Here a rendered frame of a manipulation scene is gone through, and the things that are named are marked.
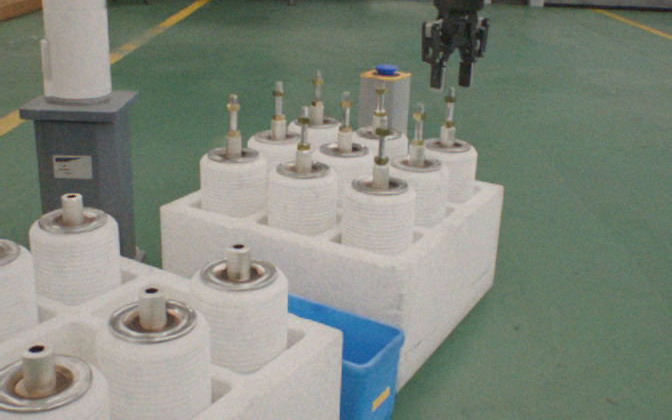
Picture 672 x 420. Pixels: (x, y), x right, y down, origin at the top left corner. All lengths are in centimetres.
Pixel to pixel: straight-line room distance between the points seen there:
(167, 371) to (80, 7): 70
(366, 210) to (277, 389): 33
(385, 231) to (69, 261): 39
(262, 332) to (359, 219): 30
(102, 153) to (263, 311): 57
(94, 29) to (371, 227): 52
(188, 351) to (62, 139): 65
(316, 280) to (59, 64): 51
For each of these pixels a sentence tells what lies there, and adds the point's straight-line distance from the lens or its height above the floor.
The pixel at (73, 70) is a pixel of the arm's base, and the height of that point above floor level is 35.
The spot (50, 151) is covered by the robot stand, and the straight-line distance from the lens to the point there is 128.
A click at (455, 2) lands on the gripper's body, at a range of 118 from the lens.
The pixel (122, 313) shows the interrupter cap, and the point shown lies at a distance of 72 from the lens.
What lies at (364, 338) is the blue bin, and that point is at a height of 9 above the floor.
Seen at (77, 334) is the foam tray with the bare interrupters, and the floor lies 16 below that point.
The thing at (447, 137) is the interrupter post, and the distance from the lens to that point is 124.
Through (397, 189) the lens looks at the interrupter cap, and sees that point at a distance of 103.
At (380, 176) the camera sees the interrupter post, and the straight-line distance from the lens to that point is 103.
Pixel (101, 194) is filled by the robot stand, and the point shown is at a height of 17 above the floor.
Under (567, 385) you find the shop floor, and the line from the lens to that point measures 114.
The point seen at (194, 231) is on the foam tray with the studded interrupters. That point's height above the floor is 16.
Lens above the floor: 59
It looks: 20 degrees down
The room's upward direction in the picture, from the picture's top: 2 degrees clockwise
